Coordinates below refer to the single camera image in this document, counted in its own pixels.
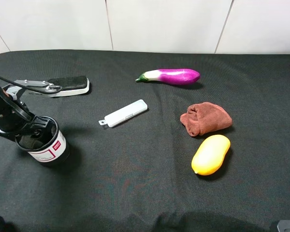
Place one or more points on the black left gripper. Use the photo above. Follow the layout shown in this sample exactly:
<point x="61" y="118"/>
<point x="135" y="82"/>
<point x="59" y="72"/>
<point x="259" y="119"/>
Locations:
<point x="14" y="117"/>

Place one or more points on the black mesh pen cup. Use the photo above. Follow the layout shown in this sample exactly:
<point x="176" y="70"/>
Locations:
<point x="55" y="148"/>

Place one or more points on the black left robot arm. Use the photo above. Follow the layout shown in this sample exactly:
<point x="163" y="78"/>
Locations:
<point x="15" y="90"/>

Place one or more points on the grey robot base right corner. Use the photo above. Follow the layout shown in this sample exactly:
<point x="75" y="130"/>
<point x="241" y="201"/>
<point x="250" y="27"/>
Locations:
<point x="280" y="226"/>

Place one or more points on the black white board eraser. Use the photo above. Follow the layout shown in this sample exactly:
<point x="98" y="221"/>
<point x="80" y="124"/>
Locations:
<point x="71" y="86"/>

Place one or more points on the white plastic case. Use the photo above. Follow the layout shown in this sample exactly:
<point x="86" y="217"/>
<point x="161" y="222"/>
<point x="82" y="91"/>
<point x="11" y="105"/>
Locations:
<point x="124" y="114"/>

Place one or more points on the black table cloth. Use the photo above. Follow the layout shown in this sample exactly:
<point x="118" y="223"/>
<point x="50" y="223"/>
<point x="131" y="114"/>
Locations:
<point x="137" y="176"/>

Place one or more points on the purple toy eggplant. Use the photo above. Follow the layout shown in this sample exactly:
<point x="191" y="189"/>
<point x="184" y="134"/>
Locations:
<point x="170" y="76"/>

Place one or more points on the brown folded cloth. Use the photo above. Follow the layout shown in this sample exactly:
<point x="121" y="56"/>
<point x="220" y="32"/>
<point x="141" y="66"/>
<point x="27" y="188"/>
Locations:
<point x="205" y="117"/>

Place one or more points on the yellow toy mango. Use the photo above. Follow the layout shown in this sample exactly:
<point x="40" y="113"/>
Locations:
<point x="210" y="155"/>

